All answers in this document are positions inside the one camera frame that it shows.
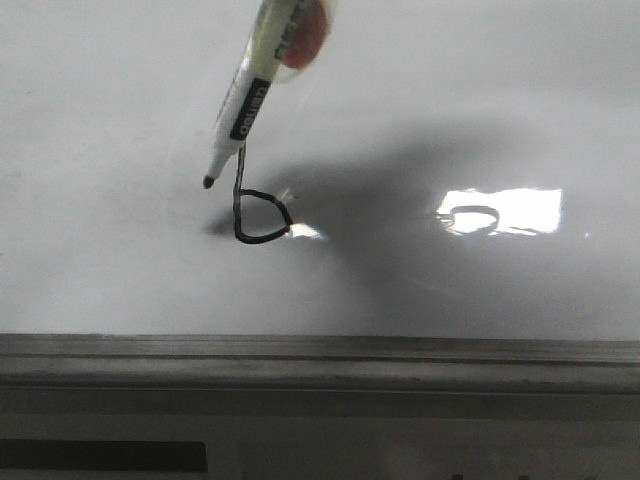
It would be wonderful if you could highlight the white black whiteboard marker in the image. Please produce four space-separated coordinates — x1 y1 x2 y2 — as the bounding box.
202 0 341 190

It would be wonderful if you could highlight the white whiteboard with metal frame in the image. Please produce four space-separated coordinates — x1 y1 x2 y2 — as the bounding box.
1 1 639 419

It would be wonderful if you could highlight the black label strip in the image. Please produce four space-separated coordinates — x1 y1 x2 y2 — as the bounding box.
1 439 208 473

